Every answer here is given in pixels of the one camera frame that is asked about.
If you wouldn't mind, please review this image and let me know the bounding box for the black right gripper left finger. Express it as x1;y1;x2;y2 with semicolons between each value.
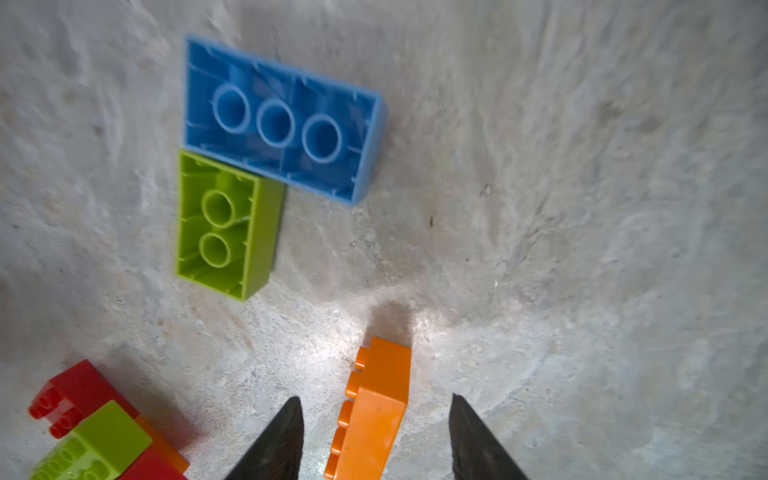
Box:
225;396;305;480

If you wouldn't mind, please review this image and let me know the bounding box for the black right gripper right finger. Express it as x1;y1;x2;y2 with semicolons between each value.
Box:
448;394;528;480

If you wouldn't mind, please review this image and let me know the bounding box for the long orange lego brick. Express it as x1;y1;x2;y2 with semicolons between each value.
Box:
324;337;412;479

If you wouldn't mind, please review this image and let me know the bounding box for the small lime green lego brick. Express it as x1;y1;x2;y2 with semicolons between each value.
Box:
176;149;286;302

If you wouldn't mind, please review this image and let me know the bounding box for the red lego brick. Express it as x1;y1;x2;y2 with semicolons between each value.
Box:
28;360;139;439
119;449;186;480

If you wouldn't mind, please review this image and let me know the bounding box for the blue lego brick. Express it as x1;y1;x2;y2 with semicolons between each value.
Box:
183;37;388;206

